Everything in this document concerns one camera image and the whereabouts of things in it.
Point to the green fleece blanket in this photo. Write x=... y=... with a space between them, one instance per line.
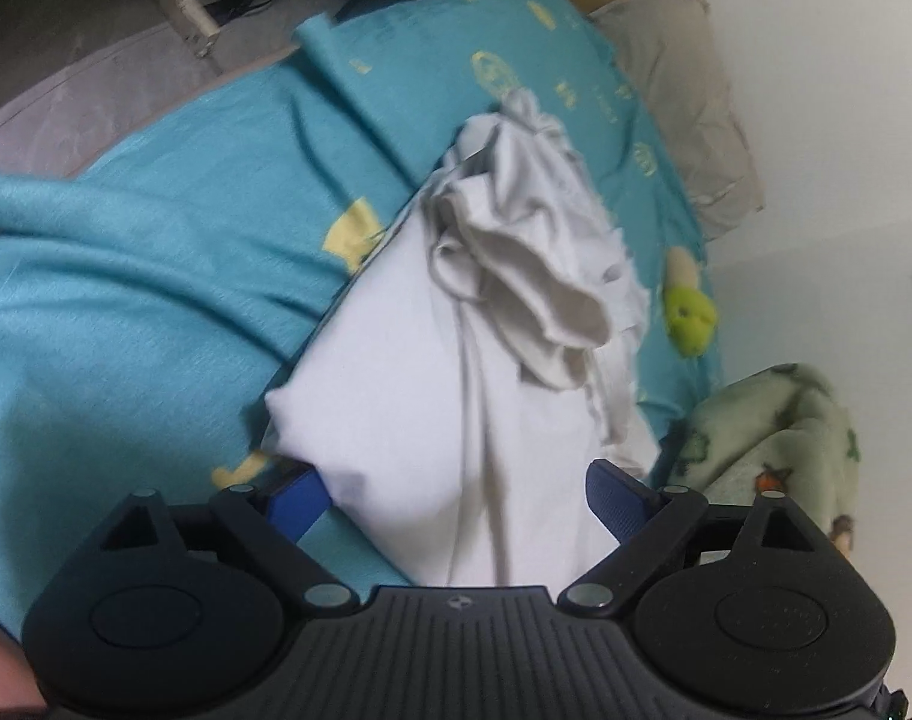
x=771 y=435

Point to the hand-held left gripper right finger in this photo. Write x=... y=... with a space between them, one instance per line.
x=615 y=496

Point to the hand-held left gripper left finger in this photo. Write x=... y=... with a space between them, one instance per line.
x=300 y=502

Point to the green plush toy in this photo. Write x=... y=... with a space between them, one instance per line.
x=690 y=307

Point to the white power strip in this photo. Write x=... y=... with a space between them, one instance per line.
x=190 y=19

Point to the grey mattress cover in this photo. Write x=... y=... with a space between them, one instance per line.
x=111 y=97

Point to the teal printed bed sheet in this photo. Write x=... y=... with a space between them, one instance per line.
x=163 y=300

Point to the white shirt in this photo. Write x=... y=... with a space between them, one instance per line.
x=426 y=405

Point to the person's leg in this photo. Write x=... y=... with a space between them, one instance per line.
x=2 y=667

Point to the grey pillow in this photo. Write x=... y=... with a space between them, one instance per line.
x=681 y=90

